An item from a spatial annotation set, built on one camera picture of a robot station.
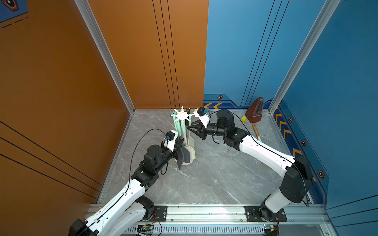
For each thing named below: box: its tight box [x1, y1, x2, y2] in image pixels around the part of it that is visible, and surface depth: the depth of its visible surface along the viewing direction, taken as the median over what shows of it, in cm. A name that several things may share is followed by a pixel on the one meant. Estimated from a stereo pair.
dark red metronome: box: [245, 96, 264, 123], surface depth 110 cm
